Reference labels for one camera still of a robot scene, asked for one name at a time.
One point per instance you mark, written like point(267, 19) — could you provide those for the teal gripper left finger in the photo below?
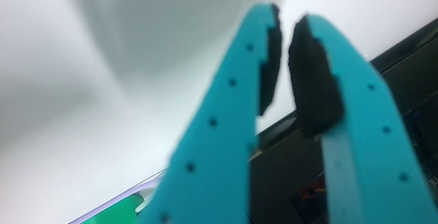
point(212, 148)

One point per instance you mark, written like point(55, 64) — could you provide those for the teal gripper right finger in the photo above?
point(369, 155)

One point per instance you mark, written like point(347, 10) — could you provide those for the black flat device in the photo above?
point(284, 176)

